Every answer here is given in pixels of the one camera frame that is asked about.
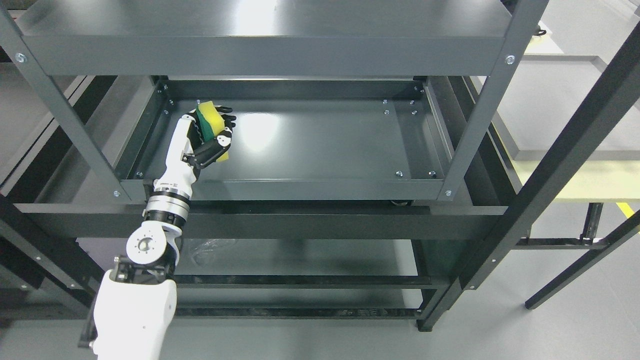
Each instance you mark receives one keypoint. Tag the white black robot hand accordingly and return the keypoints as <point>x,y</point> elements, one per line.
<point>181,171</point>

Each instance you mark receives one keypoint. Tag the green yellow sponge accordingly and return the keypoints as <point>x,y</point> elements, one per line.
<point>216,125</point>

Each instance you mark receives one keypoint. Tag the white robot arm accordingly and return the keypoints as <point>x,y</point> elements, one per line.
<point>137,298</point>

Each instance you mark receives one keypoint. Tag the grey metal shelf unit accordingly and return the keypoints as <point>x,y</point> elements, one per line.
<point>362,174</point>

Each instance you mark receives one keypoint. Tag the black metal frame post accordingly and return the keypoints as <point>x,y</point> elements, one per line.
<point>611,97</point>

